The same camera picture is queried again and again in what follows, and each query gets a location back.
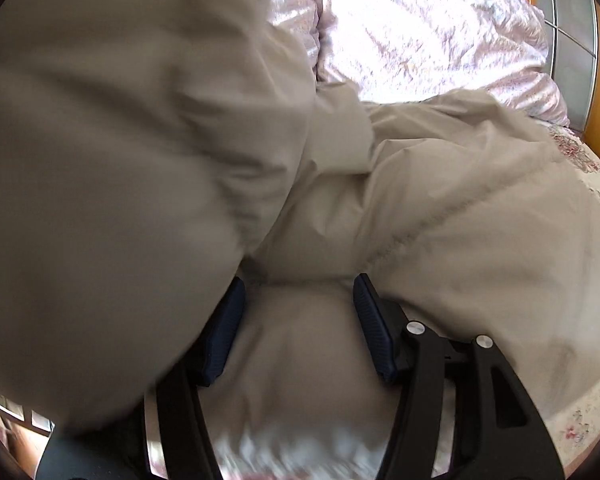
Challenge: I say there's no beige puffer down jacket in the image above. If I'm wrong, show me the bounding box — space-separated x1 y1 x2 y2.
0 0 600 436

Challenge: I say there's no floral quilted bedspread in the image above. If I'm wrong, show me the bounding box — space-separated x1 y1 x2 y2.
202 114 600 479

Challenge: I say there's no frosted glass sliding door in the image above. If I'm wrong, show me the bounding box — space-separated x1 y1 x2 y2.
535 0 598 134

